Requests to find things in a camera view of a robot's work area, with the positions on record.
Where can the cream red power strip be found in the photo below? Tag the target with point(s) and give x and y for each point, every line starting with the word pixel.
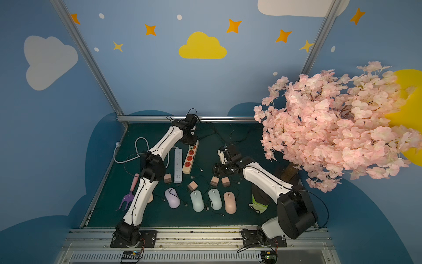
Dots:
pixel 190 157

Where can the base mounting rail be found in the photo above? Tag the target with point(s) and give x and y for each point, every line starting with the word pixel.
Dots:
pixel 198 245

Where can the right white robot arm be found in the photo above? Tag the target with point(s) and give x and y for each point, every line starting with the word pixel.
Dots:
pixel 296 212

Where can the pink cherry blossom tree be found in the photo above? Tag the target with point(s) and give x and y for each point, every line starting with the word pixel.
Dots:
pixel 328 126

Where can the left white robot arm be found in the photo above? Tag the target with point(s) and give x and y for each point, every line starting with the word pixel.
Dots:
pixel 152 170

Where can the black green work glove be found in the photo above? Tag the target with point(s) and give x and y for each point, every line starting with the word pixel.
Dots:
pixel 260 200

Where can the purple pink garden fork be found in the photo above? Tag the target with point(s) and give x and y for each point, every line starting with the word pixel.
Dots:
pixel 129 197

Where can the purple wireless mouse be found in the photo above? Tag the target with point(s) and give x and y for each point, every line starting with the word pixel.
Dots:
pixel 172 198

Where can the light green wireless mouse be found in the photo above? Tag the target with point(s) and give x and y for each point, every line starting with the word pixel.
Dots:
pixel 197 201

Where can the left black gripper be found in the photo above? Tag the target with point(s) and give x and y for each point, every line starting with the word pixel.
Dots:
pixel 189 139

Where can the white power strip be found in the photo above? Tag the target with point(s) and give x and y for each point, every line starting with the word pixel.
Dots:
pixel 178 165

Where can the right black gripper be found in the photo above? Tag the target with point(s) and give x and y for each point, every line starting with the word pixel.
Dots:
pixel 222 168

